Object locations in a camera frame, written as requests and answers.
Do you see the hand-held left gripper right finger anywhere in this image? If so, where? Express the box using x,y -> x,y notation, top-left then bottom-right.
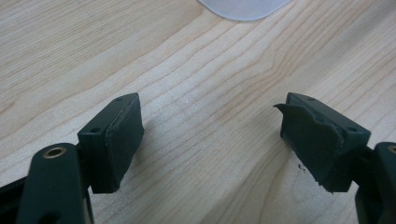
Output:
273,91 -> 373,195

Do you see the clear plastic storage box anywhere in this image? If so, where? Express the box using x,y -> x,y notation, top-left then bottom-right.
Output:
197,0 -> 292,22

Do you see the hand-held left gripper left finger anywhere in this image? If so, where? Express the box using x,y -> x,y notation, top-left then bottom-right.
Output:
77,91 -> 146,195

